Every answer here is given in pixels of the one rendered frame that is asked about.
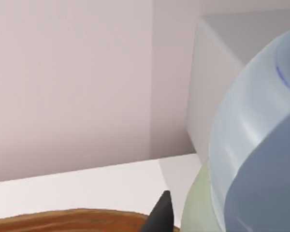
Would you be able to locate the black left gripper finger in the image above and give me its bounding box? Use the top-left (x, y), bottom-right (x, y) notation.
top-left (138, 190), bottom-right (174, 232)

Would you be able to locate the pale blue clear bottle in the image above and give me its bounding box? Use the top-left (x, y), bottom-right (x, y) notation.
top-left (180, 27), bottom-right (290, 232)

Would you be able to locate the brown wooden basket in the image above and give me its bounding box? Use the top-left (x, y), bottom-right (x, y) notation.
top-left (0, 207), bottom-right (182, 232)

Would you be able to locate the pale grey cabinet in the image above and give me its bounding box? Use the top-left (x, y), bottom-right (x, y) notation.
top-left (185, 11), bottom-right (290, 165)

